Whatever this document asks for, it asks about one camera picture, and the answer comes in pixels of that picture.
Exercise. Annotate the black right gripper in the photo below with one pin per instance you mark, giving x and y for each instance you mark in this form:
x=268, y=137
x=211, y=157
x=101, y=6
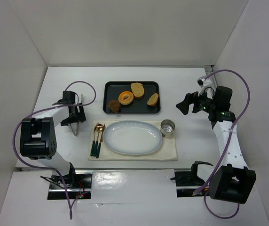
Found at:
x=194, y=102

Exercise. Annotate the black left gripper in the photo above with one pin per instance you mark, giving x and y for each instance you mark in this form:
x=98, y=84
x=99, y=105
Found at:
x=75, y=118

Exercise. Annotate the brown chocolate croissant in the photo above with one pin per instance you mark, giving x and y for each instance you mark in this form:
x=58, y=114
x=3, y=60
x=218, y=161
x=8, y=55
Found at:
x=114, y=106

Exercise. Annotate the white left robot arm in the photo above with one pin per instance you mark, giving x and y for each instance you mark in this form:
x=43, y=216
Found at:
x=38, y=139

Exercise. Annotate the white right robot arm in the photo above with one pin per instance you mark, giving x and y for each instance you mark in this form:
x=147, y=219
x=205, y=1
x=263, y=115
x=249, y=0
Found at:
x=231, y=180

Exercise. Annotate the small bread slice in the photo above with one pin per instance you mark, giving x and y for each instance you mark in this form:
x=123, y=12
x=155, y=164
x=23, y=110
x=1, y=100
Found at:
x=153, y=99

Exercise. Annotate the large bread slice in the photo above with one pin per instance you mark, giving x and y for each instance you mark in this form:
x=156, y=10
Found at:
x=137, y=90

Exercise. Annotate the stainless steel cup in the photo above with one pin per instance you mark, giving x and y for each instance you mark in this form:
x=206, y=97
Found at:
x=167, y=128

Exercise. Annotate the black baking tray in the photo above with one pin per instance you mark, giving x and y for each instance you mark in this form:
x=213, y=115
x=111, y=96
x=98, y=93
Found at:
x=113, y=89

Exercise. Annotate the orange bagel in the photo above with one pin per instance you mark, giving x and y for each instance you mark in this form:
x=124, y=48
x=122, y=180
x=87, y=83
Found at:
x=126, y=98

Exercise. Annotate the light blue oval plate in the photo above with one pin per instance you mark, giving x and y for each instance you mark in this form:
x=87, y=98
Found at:
x=132, y=138

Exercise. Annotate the gold spoon green handle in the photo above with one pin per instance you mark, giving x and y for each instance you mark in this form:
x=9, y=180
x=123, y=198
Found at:
x=99, y=130

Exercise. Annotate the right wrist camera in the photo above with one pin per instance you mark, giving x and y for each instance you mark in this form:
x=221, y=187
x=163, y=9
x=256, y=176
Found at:
x=204, y=84

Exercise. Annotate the gold fork green handle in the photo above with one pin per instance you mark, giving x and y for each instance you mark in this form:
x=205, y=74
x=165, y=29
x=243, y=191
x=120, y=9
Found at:
x=93, y=143

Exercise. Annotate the gold knife green handle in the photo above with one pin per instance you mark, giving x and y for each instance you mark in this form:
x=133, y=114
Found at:
x=101, y=139

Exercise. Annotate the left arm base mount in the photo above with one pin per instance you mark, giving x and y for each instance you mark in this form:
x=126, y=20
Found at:
x=80, y=187

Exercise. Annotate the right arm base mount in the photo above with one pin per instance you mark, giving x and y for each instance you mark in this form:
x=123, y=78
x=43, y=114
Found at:
x=186, y=184

